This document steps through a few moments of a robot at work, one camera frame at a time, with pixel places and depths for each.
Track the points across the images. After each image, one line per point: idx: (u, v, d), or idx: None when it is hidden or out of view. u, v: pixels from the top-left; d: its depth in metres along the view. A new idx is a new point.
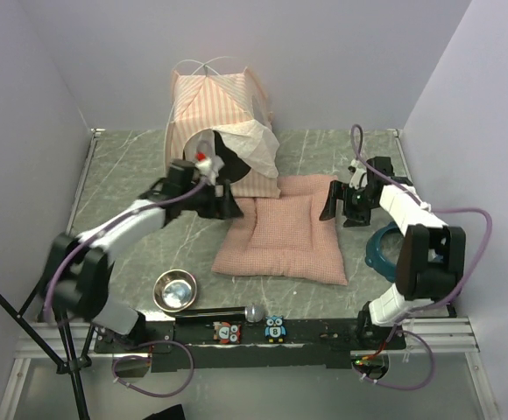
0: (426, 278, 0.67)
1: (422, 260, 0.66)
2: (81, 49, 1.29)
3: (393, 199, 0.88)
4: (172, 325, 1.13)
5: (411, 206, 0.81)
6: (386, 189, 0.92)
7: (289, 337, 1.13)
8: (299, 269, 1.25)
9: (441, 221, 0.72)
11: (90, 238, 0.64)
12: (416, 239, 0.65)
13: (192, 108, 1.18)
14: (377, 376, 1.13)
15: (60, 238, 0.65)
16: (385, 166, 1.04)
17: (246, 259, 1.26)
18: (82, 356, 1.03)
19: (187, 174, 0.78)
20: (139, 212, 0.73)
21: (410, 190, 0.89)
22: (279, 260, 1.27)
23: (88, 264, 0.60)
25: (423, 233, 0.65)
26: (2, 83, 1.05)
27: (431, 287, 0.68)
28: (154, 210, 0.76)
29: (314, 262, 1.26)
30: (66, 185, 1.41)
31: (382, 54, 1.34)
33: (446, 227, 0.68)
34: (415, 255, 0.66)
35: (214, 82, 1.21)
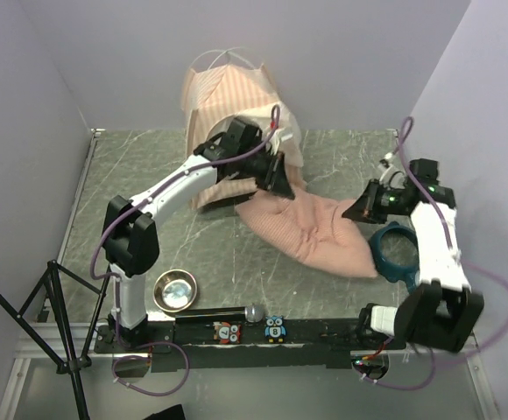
0: (420, 335, 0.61)
1: (422, 322, 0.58)
2: (81, 49, 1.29)
3: (425, 225, 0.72)
4: (172, 325, 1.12)
5: (437, 246, 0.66)
6: (419, 206, 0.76)
7: (289, 337, 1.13)
8: (318, 258, 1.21)
9: (465, 282, 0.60)
11: (140, 203, 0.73)
12: (425, 306, 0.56)
13: (215, 95, 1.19)
14: (377, 376, 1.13)
15: (119, 197, 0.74)
16: (430, 173, 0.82)
17: (273, 224, 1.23)
18: (82, 356, 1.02)
19: (247, 132, 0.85)
20: (190, 173, 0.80)
21: (449, 217, 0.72)
22: (303, 242, 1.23)
23: (137, 227, 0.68)
25: (438, 299, 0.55)
26: (1, 83, 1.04)
27: (425, 341, 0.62)
28: (206, 170, 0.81)
29: (339, 253, 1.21)
30: (66, 185, 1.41)
31: (381, 55, 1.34)
33: (465, 290, 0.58)
34: (415, 319, 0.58)
35: (236, 71, 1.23)
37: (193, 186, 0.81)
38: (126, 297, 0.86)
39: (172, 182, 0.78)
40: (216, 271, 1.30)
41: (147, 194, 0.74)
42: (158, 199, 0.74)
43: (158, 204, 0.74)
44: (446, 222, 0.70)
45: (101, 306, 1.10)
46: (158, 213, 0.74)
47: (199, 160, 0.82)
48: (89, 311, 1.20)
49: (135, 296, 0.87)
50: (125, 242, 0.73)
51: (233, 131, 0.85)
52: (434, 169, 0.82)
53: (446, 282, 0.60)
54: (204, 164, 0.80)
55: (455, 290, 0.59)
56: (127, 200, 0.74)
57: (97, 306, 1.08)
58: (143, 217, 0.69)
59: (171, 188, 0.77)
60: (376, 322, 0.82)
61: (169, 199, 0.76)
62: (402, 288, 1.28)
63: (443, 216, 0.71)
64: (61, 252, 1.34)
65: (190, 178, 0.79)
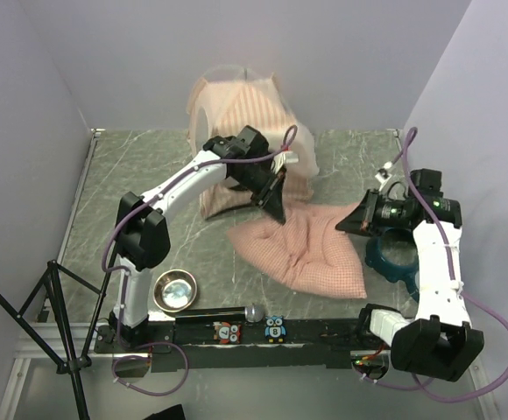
0: (419, 364, 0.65)
1: (419, 353, 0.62)
2: (81, 49, 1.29)
3: (427, 248, 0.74)
4: (172, 325, 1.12)
5: (440, 275, 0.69)
6: (421, 228, 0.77)
7: (289, 337, 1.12)
8: (304, 282, 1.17)
9: (466, 318, 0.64)
11: (151, 199, 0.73)
12: (422, 339, 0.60)
13: (234, 111, 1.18)
14: (377, 376, 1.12)
15: (130, 194, 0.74)
16: (433, 184, 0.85)
17: (258, 248, 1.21)
18: (82, 356, 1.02)
19: (257, 142, 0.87)
20: (200, 169, 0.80)
21: (455, 238, 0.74)
22: (290, 266, 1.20)
23: (147, 224, 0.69)
25: (435, 339, 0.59)
26: (1, 83, 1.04)
27: (421, 369, 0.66)
28: (215, 165, 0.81)
29: (325, 275, 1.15)
30: (66, 185, 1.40)
31: (381, 55, 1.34)
33: (464, 327, 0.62)
34: (412, 349, 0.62)
35: (253, 88, 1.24)
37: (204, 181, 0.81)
38: (132, 294, 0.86)
39: (183, 179, 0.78)
40: (216, 271, 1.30)
41: (158, 190, 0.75)
42: (168, 195, 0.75)
43: (168, 199, 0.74)
44: (449, 246, 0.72)
45: (101, 306, 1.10)
46: (168, 209, 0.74)
47: (208, 156, 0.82)
48: (89, 311, 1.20)
49: (140, 292, 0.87)
50: (136, 238, 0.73)
51: (244, 136, 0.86)
52: (437, 179, 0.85)
53: (446, 319, 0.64)
54: (214, 160, 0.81)
55: (455, 325, 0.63)
56: (137, 197, 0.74)
57: (97, 306, 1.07)
58: (154, 213, 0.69)
59: (180, 183, 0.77)
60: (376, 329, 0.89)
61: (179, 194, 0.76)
62: (402, 288, 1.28)
63: (449, 239, 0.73)
64: (61, 252, 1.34)
65: (200, 174, 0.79)
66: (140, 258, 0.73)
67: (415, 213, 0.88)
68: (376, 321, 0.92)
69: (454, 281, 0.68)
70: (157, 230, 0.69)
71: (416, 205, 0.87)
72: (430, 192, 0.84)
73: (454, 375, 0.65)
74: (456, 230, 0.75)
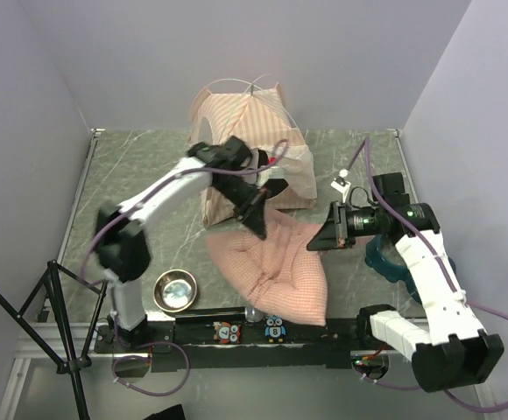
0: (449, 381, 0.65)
1: (449, 374, 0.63)
2: (81, 49, 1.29)
3: (418, 262, 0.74)
4: (172, 325, 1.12)
5: (441, 290, 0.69)
6: (406, 240, 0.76)
7: (289, 337, 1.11)
8: (269, 302, 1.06)
9: (480, 325, 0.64)
11: (129, 209, 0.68)
12: (451, 361, 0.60)
13: (239, 127, 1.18)
14: (377, 376, 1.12)
15: (107, 206, 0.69)
16: (397, 187, 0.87)
17: (229, 262, 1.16)
18: (82, 356, 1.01)
19: (243, 153, 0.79)
20: (182, 176, 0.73)
21: (440, 248, 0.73)
22: (257, 283, 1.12)
23: (127, 236, 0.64)
25: (461, 357, 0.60)
26: (1, 82, 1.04)
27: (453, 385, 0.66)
28: (199, 172, 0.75)
29: (289, 297, 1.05)
30: (66, 185, 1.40)
31: (382, 55, 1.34)
33: (483, 336, 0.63)
34: (442, 372, 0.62)
35: (258, 101, 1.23)
37: (186, 191, 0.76)
38: (122, 300, 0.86)
39: (162, 187, 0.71)
40: (216, 272, 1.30)
41: (137, 200, 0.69)
42: (148, 205, 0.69)
43: (148, 209, 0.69)
44: (440, 255, 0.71)
45: (101, 306, 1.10)
46: (150, 219, 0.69)
47: (193, 163, 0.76)
48: (89, 311, 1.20)
49: (130, 297, 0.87)
50: (113, 252, 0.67)
51: (229, 145, 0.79)
52: (400, 184, 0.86)
53: (463, 333, 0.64)
54: (196, 166, 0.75)
55: (473, 337, 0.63)
56: (115, 208, 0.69)
57: (97, 306, 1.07)
58: (135, 226, 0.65)
59: (161, 192, 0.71)
60: (379, 333, 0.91)
61: (161, 202, 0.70)
62: (402, 288, 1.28)
63: (436, 248, 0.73)
64: (61, 252, 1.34)
65: (181, 182, 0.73)
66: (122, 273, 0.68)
67: (391, 227, 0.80)
68: (378, 325, 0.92)
69: (455, 292, 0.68)
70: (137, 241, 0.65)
71: (391, 218, 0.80)
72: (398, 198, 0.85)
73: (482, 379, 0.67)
74: (437, 237, 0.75)
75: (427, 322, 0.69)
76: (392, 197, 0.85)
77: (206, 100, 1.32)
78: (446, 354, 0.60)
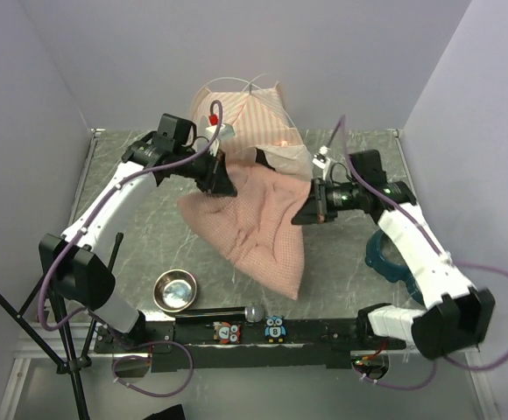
0: (449, 346, 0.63)
1: (448, 335, 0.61)
2: (81, 50, 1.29)
3: (401, 234, 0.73)
4: (172, 325, 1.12)
5: (426, 253, 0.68)
6: (387, 215, 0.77)
7: (289, 337, 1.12)
8: (249, 265, 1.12)
9: (469, 283, 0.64)
11: (74, 237, 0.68)
12: (449, 321, 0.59)
13: (236, 126, 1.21)
14: (377, 376, 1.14)
15: (47, 238, 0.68)
16: (375, 166, 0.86)
17: (207, 225, 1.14)
18: (82, 356, 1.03)
19: (179, 128, 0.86)
20: (122, 186, 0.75)
21: (420, 217, 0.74)
22: (236, 244, 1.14)
23: (78, 265, 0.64)
25: (457, 314, 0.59)
26: (1, 83, 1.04)
27: (455, 349, 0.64)
28: (139, 178, 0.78)
29: (267, 267, 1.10)
30: (66, 185, 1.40)
31: (382, 54, 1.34)
33: (473, 291, 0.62)
34: (441, 334, 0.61)
35: (257, 101, 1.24)
37: (130, 199, 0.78)
38: (106, 311, 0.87)
39: (104, 205, 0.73)
40: (216, 271, 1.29)
41: (81, 226, 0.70)
42: (93, 227, 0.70)
43: (94, 231, 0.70)
44: (420, 225, 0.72)
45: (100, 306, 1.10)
46: (99, 240, 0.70)
47: (135, 166, 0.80)
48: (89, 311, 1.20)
49: (113, 308, 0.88)
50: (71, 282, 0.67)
51: (165, 129, 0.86)
52: (377, 160, 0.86)
53: (455, 292, 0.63)
54: (135, 172, 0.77)
55: (463, 294, 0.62)
56: (58, 237, 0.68)
57: None
58: (83, 253, 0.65)
59: (103, 210, 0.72)
60: (382, 330, 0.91)
61: (107, 220, 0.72)
62: (402, 287, 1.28)
63: (417, 219, 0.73)
64: None
65: (123, 192, 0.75)
66: (84, 299, 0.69)
67: (372, 206, 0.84)
68: (376, 323, 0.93)
69: (441, 254, 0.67)
70: (92, 265, 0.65)
71: (371, 197, 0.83)
72: (377, 176, 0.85)
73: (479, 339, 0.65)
74: (417, 209, 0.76)
75: (421, 290, 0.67)
76: (370, 175, 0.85)
77: (205, 98, 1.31)
78: (443, 312, 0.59)
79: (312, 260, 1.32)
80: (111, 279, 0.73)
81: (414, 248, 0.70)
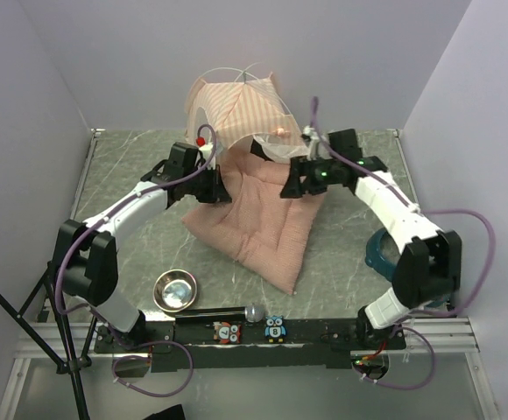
0: (427, 290, 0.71)
1: (423, 275, 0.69)
2: (80, 49, 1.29)
3: (375, 194, 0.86)
4: (172, 325, 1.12)
5: (397, 208, 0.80)
6: (362, 180, 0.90)
7: (289, 336, 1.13)
8: (255, 262, 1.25)
9: (436, 227, 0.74)
11: (96, 223, 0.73)
12: (418, 258, 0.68)
13: (234, 115, 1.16)
14: (377, 376, 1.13)
15: (70, 223, 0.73)
16: (352, 143, 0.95)
17: (215, 235, 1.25)
18: (82, 356, 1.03)
19: (189, 156, 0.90)
20: (143, 195, 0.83)
21: (388, 179, 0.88)
22: (242, 247, 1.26)
23: (94, 247, 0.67)
25: (425, 252, 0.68)
26: (0, 83, 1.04)
27: (433, 294, 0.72)
28: (157, 192, 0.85)
29: (268, 264, 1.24)
30: (66, 185, 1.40)
31: (382, 55, 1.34)
33: (440, 234, 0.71)
34: (416, 273, 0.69)
35: (252, 90, 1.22)
37: (147, 208, 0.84)
38: (106, 311, 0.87)
39: (125, 204, 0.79)
40: (216, 271, 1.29)
41: (102, 215, 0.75)
42: (114, 219, 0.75)
43: (115, 222, 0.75)
44: (389, 185, 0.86)
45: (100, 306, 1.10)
46: (116, 232, 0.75)
47: (148, 184, 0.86)
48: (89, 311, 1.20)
49: (114, 306, 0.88)
50: (78, 270, 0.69)
51: (175, 157, 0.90)
52: (353, 138, 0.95)
53: (424, 234, 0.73)
54: (154, 186, 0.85)
55: (433, 237, 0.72)
56: (79, 224, 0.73)
57: None
58: (102, 235, 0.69)
59: (123, 209, 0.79)
60: (379, 319, 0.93)
61: (125, 219, 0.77)
62: None
63: (386, 180, 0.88)
64: None
65: (143, 200, 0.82)
66: (88, 293, 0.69)
67: (349, 178, 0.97)
68: (371, 315, 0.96)
69: (409, 206, 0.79)
70: (107, 253, 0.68)
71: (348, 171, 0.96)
72: (350, 153, 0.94)
73: (455, 282, 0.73)
74: (387, 175, 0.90)
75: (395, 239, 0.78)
76: (347, 151, 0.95)
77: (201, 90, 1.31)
78: (413, 252, 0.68)
79: (312, 260, 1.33)
80: (113, 283, 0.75)
81: (388, 204, 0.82)
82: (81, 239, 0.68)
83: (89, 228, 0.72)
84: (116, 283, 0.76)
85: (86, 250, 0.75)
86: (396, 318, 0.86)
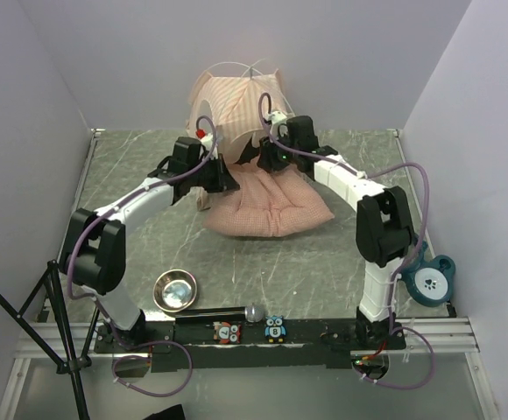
0: (387, 242, 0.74)
1: (379, 227, 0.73)
2: (80, 48, 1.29)
3: (328, 172, 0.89)
4: (172, 325, 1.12)
5: (347, 179, 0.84)
6: (317, 164, 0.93)
7: (289, 337, 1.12)
8: (288, 226, 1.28)
9: (382, 186, 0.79)
11: (107, 212, 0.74)
12: (368, 212, 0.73)
13: (237, 109, 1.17)
14: (377, 376, 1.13)
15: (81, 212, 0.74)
16: (308, 132, 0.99)
17: (241, 220, 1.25)
18: (82, 356, 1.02)
19: (192, 151, 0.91)
20: (150, 189, 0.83)
21: (339, 158, 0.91)
22: (270, 219, 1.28)
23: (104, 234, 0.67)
25: (375, 205, 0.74)
26: None
27: (393, 248, 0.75)
28: (165, 186, 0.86)
29: (301, 220, 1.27)
30: (65, 185, 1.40)
31: (382, 56, 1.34)
33: (386, 191, 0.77)
34: (372, 226, 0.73)
35: (258, 86, 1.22)
37: (155, 202, 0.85)
38: (110, 306, 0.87)
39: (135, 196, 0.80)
40: (216, 271, 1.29)
41: (113, 205, 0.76)
42: (123, 209, 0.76)
43: (124, 212, 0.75)
44: (338, 163, 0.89)
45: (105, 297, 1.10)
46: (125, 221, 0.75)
47: (155, 179, 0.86)
48: (89, 311, 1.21)
49: (120, 302, 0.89)
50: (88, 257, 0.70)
51: (179, 154, 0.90)
52: (307, 127, 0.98)
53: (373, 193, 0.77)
54: (160, 181, 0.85)
55: (381, 195, 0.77)
56: (90, 213, 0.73)
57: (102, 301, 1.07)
58: (113, 223, 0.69)
59: (133, 200, 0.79)
60: (372, 309, 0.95)
61: (134, 209, 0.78)
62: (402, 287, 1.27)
63: (336, 158, 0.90)
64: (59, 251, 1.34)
65: (151, 194, 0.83)
66: (97, 281, 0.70)
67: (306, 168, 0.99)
68: (365, 308, 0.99)
69: (357, 175, 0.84)
70: (116, 241, 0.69)
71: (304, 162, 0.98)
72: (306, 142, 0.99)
73: (412, 233, 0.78)
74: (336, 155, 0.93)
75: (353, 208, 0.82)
76: (304, 140, 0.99)
77: (207, 82, 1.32)
78: (364, 207, 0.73)
79: (313, 260, 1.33)
80: (121, 272, 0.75)
81: (341, 179, 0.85)
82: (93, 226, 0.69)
83: (100, 217, 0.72)
84: (122, 274, 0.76)
85: (96, 241, 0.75)
86: (384, 296, 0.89)
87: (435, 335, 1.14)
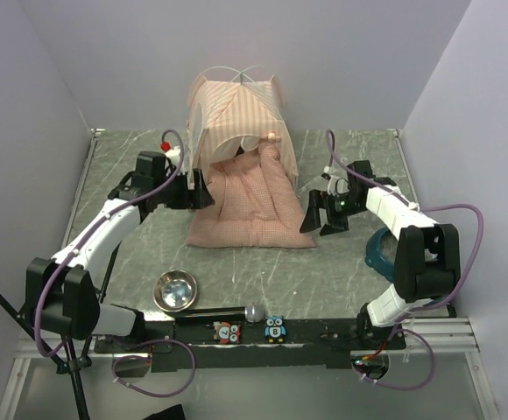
0: (425, 280, 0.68)
1: (419, 262, 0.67)
2: (80, 49, 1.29)
3: (380, 200, 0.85)
4: (172, 325, 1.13)
5: (398, 208, 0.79)
6: (370, 191, 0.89)
7: (289, 337, 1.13)
8: (269, 240, 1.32)
9: (433, 221, 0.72)
11: (67, 257, 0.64)
12: (409, 241, 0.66)
13: (226, 114, 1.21)
14: (377, 376, 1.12)
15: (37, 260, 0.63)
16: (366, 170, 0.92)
17: (222, 233, 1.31)
18: (82, 356, 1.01)
19: (156, 164, 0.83)
20: (112, 215, 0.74)
21: (394, 188, 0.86)
22: (251, 231, 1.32)
23: (67, 285, 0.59)
25: (420, 236, 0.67)
26: None
27: (430, 289, 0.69)
28: (127, 209, 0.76)
29: (282, 234, 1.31)
30: (65, 185, 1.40)
31: (381, 56, 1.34)
33: (438, 227, 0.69)
34: (412, 259, 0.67)
35: (249, 91, 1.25)
37: (119, 229, 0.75)
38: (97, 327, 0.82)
39: (96, 228, 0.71)
40: (216, 271, 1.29)
41: (72, 247, 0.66)
42: (85, 249, 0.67)
43: (87, 253, 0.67)
44: (391, 192, 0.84)
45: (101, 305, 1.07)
46: (88, 263, 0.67)
47: (116, 203, 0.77)
48: None
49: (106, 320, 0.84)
50: (56, 311, 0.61)
51: (142, 170, 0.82)
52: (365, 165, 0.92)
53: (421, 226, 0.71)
54: (123, 203, 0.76)
55: (430, 229, 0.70)
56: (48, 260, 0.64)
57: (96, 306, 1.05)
58: (74, 271, 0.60)
59: (93, 235, 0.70)
60: (379, 317, 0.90)
61: (97, 246, 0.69)
62: None
63: (391, 188, 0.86)
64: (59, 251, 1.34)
65: (113, 222, 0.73)
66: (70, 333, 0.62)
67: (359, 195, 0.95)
68: (372, 311, 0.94)
69: (409, 205, 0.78)
70: (81, 290, 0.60)
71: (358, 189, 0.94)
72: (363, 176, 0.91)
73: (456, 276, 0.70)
74: (395, 187, 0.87)
75: None
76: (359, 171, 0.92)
77: (201, 86, 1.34)
78: (407, 236, 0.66)
79: (312, 260, 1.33)
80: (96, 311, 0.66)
81: (391, 206, 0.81)
82: (54, 276, 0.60)
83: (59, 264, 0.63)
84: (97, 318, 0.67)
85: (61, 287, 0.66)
86: (397, 314, 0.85)
87: (434, 335, 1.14)
